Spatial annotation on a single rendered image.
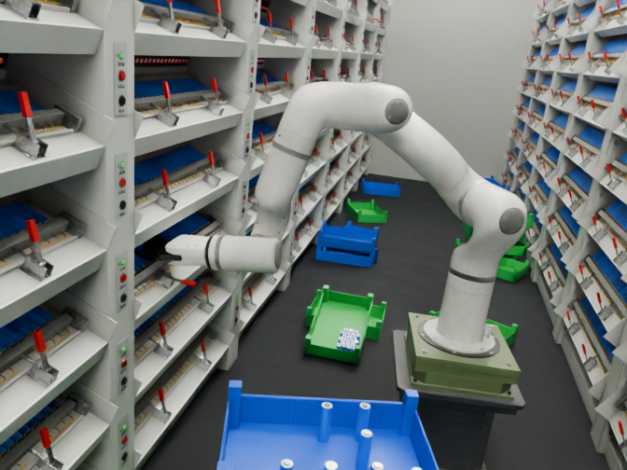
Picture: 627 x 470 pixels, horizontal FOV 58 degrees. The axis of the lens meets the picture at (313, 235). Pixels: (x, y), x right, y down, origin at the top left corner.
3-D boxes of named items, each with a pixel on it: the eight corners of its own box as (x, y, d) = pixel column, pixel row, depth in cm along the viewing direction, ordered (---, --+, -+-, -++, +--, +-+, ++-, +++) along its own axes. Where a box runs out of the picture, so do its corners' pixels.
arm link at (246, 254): (232, 232, 137) (217, 238, 128) (285, 234, 134) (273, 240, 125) (233, 266, 138) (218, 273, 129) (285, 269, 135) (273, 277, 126)
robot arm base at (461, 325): (493, 330, 159) (508, 269, 153) (495, 362, 141) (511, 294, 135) (425, 315, 163) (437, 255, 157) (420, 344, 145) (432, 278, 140)
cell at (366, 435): (366, 463, 84) (371, 428, 82) (368, 473, 82) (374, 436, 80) (354, 463, 84) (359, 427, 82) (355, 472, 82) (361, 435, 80)
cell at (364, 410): (364, 435, 90) (369, 401, 88) (366, 443, 88) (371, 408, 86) (353, 435, 90) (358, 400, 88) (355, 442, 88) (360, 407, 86)
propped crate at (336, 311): (358, 364, 202) (360, 349, 198) (304, 352, 206) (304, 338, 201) (371, 308, 226) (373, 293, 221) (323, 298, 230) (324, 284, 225)
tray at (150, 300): (229, 248, 176) (242, 224, 173) (127, 337, 120) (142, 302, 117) (175, 215, 177) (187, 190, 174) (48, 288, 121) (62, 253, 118)
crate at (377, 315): (383, 318, 239) (386, 301, 237) (378, 340, 221) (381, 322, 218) (315, 305, 245) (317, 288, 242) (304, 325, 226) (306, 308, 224)
